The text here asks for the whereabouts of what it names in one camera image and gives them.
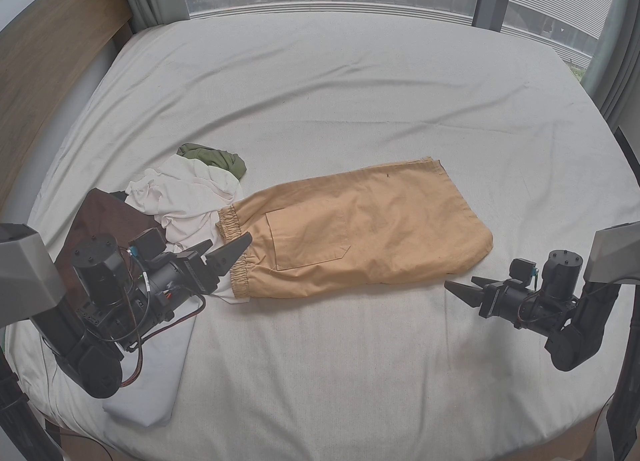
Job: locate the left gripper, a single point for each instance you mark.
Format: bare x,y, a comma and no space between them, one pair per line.
180,276

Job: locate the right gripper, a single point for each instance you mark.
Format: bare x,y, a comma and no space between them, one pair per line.
505,301

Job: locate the tan shorts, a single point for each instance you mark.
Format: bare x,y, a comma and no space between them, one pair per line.
360,229

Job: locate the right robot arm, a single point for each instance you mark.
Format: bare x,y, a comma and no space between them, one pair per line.
565,274

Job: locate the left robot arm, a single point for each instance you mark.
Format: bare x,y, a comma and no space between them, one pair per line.
25,274

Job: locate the bed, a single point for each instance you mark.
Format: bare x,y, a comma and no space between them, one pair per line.
375,99

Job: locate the white garment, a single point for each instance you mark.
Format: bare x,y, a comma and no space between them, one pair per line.
190,199

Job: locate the green garment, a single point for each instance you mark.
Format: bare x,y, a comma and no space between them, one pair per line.
220,159

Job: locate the black garment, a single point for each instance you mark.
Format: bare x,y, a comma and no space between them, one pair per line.
118,196

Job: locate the brown garment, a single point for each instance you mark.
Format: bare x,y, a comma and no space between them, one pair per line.
100,219

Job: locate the pale grey garment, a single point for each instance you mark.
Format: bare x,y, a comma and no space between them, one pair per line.
160,374

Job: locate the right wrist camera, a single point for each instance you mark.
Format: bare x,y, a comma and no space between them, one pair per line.
522,269

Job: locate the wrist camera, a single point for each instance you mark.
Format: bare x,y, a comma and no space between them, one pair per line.
522,269
148,244

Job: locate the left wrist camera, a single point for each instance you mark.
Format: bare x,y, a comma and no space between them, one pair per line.
148,244

